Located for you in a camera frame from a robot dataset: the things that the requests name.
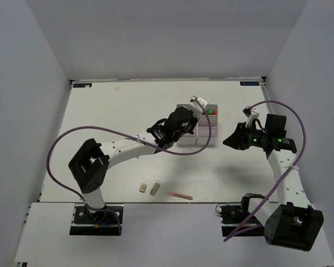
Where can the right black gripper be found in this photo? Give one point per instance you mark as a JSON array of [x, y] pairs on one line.
[[237, 140]]

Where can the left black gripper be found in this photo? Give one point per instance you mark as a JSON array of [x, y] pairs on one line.
[[194, 120]]

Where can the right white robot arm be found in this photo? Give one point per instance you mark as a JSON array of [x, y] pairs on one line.
[[292, 222]]

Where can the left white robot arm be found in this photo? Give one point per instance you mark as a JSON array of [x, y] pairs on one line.
[[92, 161]]

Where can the left white organizer bin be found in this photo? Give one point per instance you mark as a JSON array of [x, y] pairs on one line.
[[188, 139]]

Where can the white organizer bin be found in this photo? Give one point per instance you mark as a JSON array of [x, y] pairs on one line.
[[206, 128], [188, 139]]

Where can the right white organizer bin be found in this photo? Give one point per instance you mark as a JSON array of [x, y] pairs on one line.
[[206, 128]]

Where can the right blue table label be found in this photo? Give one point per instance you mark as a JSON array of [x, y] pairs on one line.
[[249, 83]]

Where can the blue table label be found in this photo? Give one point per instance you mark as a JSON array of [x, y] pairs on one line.
[[82, 85], [249, 83]]

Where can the grey eraser block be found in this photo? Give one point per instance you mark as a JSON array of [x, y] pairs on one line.
[[154, 189]]

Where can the tan small eraser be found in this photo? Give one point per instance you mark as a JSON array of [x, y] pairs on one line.
[[142, 188]]

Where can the orange marker pen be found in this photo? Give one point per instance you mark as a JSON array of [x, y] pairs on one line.
[[178, 195]]

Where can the left blue table label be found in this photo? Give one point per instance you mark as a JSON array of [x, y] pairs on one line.
[[82, 85]]

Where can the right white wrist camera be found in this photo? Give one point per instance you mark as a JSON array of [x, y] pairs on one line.
[[251, 116]]

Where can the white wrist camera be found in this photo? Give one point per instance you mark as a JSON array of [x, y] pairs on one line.
[[251, 116], [198, 106]]

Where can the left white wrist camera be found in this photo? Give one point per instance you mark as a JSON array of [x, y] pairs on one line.
[[198, 106]]

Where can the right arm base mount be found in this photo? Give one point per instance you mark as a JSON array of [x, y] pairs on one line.
[[231, 216]]

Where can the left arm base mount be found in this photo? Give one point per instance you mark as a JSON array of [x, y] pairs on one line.
[[86, 223]]

